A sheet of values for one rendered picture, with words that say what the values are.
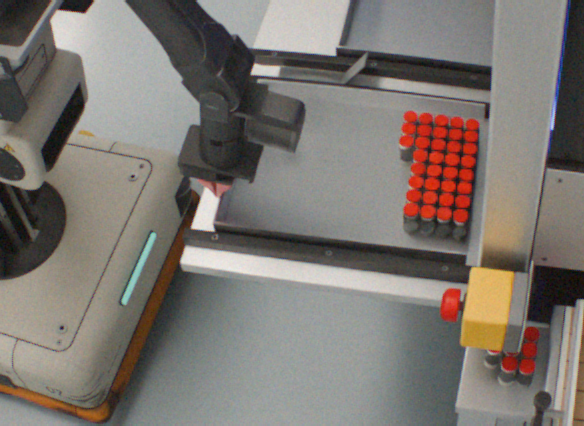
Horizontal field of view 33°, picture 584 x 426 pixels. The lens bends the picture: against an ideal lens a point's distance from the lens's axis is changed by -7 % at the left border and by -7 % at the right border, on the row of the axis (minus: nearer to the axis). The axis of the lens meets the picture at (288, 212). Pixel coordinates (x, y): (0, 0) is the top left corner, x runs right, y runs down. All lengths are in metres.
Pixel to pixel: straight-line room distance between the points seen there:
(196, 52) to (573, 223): 0.46
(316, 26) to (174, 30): 0.55
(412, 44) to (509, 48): 0.70
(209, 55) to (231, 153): 0.19
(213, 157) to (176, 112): 1.45
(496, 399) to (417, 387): 0.98
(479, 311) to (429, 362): 1.12
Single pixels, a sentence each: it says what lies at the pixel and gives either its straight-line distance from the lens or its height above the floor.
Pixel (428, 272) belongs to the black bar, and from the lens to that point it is 1.33.
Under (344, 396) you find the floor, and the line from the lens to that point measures 2.24.
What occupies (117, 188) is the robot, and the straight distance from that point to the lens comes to 2.27.
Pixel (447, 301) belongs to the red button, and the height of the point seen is 1.01.
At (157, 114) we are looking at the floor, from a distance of 2.76.
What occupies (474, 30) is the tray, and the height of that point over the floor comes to 0.88.
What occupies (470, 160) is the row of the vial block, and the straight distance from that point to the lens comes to 1.40.
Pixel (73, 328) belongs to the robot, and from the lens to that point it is 2.10.
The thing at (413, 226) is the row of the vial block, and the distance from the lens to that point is 1.36.
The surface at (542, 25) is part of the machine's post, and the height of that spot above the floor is 1.41.
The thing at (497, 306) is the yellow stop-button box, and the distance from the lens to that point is 1.16.
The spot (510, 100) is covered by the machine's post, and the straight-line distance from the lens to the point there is 0.98.
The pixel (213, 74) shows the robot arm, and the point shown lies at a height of 1.20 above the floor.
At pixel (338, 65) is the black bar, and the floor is 0.90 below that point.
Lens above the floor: 2.04
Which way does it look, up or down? 55 degrees down
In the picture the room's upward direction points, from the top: 10 degrees counter-clockwise
